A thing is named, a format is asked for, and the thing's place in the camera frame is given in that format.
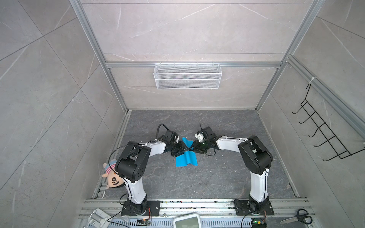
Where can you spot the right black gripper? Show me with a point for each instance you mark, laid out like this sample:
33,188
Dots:
196,147

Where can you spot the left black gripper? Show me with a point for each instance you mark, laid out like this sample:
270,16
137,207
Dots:
183,147

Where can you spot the blue square paper sheet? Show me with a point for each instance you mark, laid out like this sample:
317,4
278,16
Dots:
188,157

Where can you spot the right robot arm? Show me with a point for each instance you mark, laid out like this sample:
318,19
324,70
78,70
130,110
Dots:
256,157

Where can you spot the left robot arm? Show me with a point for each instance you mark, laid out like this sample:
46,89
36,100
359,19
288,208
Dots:
134,158

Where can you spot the plush doll toy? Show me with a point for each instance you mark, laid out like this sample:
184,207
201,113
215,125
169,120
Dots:
112,177

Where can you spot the white display device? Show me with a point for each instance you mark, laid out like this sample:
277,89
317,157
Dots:
187,221

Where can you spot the small orange circuit board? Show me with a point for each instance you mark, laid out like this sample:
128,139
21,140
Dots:
143,222

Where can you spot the small green circuit board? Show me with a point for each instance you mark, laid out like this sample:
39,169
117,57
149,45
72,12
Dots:
258,223

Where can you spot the white clamp device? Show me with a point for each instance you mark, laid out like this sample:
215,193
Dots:
99,219

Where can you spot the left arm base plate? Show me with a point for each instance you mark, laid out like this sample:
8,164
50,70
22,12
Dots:
149,207

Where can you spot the white wire mesh basket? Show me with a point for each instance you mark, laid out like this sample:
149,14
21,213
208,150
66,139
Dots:
187,76

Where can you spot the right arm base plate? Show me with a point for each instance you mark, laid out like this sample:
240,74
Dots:
247,207

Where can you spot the black handled scissors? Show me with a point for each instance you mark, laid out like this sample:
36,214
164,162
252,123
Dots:
302,216

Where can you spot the black wire hook rack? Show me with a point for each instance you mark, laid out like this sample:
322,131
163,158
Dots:
324,130

